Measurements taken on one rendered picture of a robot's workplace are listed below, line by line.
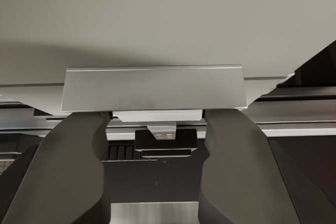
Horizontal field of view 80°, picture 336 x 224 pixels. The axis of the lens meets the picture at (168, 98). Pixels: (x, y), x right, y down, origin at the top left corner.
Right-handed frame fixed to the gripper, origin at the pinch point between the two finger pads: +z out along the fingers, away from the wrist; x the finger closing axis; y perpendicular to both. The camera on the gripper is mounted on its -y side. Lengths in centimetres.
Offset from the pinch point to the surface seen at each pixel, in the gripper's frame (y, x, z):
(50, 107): 3.3, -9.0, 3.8
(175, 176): 50, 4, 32
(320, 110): 19.6, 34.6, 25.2
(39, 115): 5.6, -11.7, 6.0
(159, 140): 20.9, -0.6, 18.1
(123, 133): 23.8, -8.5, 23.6
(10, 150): 22.5, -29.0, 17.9
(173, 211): 12.1, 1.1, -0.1
